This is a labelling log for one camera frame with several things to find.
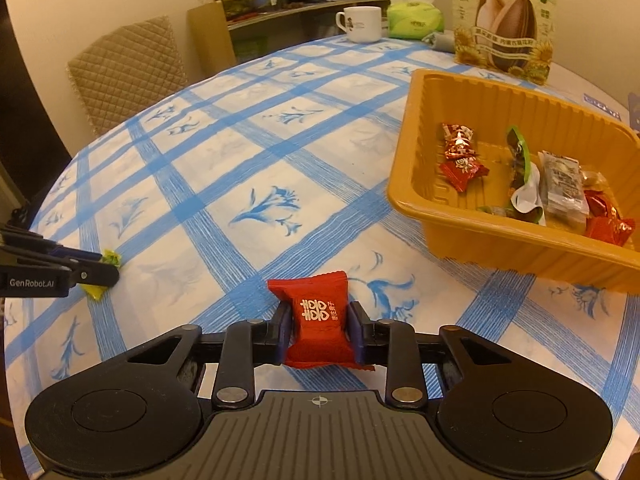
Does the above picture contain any yellow green candy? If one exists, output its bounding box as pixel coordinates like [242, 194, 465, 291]
[79, 249, 122, 301]

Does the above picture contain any large red candy packet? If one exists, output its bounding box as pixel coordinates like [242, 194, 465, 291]
[439, 156, 489, 193]

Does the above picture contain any green long snack wrapper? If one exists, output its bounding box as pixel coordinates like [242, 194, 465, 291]
[506, 126, 546, 226]

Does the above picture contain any clear seaweed snack packet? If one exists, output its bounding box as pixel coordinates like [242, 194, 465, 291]
[538, 152, 589, 222]

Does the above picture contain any red cartoon candy packet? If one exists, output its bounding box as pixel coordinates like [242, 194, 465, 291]
[585, 190, 636, 247]

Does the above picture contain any red double happiness packet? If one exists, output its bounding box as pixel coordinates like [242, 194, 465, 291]
[267, 271, 373, 370]

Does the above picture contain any red patterned candy packet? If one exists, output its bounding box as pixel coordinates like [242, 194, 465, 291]
[442, 122, 476, 160]

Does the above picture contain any clear brown candy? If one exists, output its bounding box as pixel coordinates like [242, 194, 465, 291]
[582, 170, 608, 192]

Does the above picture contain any orange plastic tray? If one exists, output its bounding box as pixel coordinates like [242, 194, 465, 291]
[387, 70, 639, 294]

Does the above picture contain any blue checked tablecloth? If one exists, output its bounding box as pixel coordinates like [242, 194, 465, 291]
[4, 38, 639, 479]

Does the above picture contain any quilted brown chair left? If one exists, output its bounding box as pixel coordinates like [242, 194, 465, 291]
[66, 16, 188, 136]

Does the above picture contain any wooden shelf unit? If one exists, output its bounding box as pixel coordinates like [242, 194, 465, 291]
[186, 0, 390, 77]

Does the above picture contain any blue white tissue packet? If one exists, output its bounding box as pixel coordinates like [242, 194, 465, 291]
[582, 93, 622, 120]

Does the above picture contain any white mug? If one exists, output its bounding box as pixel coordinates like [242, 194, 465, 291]
[335, 6, 382, 44]

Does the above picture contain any green tissue pack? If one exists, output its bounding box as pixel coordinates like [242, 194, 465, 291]
[386, 0, 445, 40]

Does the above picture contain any grey phone stand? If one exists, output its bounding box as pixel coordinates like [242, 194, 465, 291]
[628, 92, 640, 132]

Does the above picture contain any sunflower seed snack box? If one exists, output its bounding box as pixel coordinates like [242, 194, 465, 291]
[452, 0, 556, 86]

